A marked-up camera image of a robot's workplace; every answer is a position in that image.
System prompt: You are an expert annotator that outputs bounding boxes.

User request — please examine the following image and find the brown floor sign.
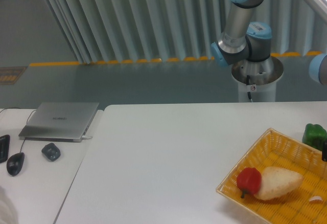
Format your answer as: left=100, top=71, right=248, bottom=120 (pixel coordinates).
left=0, top=66, right=27, bottom=85

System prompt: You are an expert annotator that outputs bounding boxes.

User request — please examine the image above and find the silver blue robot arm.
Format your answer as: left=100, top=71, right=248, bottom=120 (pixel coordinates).
left=211, top=0, right=326, bottom=102

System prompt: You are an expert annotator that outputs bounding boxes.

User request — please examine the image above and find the black laptop cable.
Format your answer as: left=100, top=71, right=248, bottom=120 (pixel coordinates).
left=0, top=107, right=37, bottom=122

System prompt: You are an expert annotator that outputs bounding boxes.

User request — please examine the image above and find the grey pleated curtain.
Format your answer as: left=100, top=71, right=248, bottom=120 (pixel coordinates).
left=33, top=0, right=327, bottom=64

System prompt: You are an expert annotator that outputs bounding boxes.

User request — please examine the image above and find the black keyboard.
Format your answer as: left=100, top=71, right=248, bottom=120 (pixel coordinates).
left=0, top=135, right=10, bottom=163

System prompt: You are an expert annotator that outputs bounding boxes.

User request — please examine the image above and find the black computer mouse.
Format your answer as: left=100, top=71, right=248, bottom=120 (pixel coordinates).
left=7, top=152, right=25, bottom=176

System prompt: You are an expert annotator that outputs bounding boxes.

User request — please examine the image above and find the black pedestal cable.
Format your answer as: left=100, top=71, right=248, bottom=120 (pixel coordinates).
left=246, top=75, right=254, bottom=103

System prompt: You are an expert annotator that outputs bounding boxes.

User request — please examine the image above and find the green bell pepper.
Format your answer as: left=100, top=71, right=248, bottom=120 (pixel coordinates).
left=302, top=123, right=326, bottom=151

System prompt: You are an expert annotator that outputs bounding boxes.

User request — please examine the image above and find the dark grey earbuds case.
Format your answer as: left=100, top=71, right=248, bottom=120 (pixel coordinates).
left=41, top=143, right=61, bottom=162

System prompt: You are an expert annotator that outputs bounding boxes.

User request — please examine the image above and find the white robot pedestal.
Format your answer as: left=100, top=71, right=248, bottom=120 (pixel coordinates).
left=231, top=57, right=284, bottom=102

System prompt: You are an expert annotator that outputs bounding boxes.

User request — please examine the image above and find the white bread piece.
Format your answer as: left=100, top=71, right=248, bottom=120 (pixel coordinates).
left=254, top=166, right=304, bottom=200

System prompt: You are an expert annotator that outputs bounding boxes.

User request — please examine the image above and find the red bell pepper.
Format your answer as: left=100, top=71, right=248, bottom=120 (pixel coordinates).
left=237, top=167, right=262, bottom=198

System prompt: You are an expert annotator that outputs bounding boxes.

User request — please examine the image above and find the silver closed laptop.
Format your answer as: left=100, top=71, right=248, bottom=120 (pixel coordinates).
left=19, top=102, right=99, bottom=142

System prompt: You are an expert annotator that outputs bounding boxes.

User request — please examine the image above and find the small orange white piece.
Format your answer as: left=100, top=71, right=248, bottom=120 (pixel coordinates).
left=309, top=196, right=323, bottom=203

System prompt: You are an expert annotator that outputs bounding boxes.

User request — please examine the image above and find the yellow woven basket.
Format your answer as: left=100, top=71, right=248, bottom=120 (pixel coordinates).
left=216, top=128, right=326, bottom=223

